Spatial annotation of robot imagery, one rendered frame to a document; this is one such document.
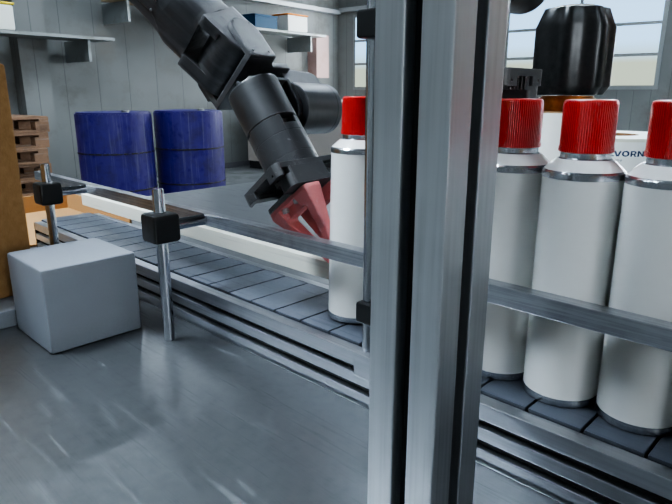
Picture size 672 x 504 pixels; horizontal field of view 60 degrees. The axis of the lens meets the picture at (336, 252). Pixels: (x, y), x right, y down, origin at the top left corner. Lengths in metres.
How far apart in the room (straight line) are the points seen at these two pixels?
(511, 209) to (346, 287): 0.18
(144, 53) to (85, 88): 0.93
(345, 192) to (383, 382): 0.24
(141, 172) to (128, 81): 3.00
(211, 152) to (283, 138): 4.66
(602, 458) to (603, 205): 0.15
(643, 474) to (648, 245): 0.13
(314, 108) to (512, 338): 0.34
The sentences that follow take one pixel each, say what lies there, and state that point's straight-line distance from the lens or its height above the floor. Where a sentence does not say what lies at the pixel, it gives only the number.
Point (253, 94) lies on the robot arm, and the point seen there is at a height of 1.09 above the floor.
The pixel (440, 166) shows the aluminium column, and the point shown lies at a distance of 0.27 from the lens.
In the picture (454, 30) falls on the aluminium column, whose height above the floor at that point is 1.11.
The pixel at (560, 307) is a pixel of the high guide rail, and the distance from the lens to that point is 0.40.
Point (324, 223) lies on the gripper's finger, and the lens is 0.57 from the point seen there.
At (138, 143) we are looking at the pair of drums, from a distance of 5.00.
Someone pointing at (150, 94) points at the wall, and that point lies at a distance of 8.05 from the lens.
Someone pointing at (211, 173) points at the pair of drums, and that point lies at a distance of 5.26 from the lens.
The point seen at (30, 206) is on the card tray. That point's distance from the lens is 1.45.
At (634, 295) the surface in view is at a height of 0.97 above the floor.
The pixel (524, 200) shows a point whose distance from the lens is 0.43.
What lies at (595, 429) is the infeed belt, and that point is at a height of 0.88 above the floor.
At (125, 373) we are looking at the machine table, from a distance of 0.61.
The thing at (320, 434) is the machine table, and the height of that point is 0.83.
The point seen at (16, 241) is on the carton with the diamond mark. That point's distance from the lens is 0.80.
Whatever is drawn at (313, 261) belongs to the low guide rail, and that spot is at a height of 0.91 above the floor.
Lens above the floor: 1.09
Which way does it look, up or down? 15 degrees down
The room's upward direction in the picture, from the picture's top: straight up
